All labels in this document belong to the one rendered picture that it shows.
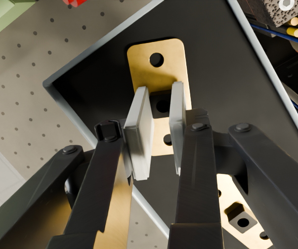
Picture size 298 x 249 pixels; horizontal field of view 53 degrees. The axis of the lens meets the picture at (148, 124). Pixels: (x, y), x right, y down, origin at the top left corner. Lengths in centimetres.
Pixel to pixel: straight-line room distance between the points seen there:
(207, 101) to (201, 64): 3
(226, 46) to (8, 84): 65
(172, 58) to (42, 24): 54
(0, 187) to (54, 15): 139
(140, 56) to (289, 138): 12
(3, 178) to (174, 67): 174
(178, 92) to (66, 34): 55
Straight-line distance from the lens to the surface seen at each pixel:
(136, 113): 16
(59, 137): 79
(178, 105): 16
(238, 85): 22
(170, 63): 21
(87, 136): 23
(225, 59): 21
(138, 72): 21
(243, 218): 26
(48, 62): 74
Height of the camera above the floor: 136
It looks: 66 degrees down
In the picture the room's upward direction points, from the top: 169 degrees counter-clockwise
